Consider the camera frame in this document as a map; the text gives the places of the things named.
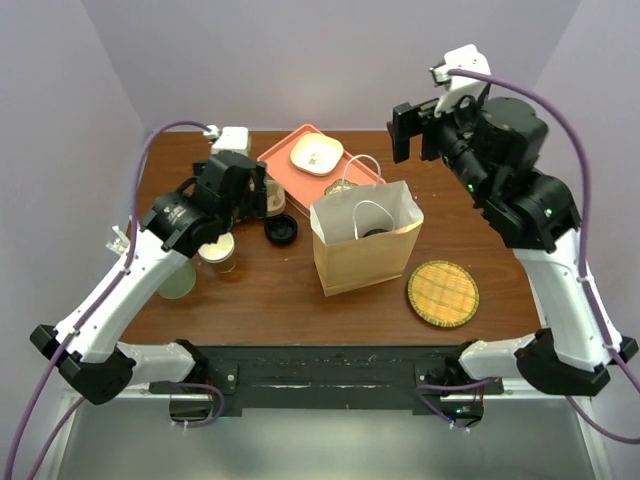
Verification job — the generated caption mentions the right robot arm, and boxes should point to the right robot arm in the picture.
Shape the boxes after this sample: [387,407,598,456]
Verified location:
[387,95,638,397]

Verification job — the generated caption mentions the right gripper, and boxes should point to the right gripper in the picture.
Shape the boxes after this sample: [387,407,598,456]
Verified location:
[387,89,496,201]

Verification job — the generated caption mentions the black cup lid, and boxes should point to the black cup lid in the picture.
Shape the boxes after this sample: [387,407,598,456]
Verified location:
[360,228,390,238]

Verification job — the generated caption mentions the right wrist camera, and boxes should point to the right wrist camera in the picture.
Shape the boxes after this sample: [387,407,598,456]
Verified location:
[430,44,491,117]

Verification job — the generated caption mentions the cardboard cup carrier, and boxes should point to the cardboard cup carrier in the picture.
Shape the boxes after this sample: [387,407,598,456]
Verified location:
[267,179,286,217]

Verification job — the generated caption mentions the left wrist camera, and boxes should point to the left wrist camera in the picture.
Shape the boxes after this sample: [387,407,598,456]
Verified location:
[202,125,251,156]

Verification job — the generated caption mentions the black lid stack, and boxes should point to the black lid stack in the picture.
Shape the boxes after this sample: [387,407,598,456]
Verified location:
[264,214,298,246]

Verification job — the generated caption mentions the brown paper bag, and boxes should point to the brown paper bag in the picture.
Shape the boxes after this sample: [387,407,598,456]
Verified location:
[310,176,424,297]

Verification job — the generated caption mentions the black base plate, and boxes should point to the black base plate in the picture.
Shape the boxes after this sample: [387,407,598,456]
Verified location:
[149,343,504,419]

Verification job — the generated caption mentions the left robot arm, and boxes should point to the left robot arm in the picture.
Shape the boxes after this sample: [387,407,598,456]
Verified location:
[30,151,267,405]

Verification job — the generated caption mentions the cream square bowl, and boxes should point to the cream square bowl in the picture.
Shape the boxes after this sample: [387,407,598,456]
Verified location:
[289,133,344,177]

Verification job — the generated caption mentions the brown paper cup stack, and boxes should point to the brown paper cup stack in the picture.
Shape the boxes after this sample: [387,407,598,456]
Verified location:
[198,232,236,274]

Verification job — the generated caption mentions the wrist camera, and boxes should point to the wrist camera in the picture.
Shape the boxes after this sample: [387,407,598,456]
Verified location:
[430,44,491,117]
[202,125,251,156]

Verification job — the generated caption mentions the woven bamboo coaster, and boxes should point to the woven bamboo coaster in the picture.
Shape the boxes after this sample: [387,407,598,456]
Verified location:
[407,260,480,328]

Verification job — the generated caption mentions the green patterned small dish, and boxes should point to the green patterned small dish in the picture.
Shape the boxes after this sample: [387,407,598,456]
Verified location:
[324,179,357,196]

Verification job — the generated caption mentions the green cup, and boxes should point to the green cup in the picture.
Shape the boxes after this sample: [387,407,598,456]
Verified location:
[157,260,196,300]

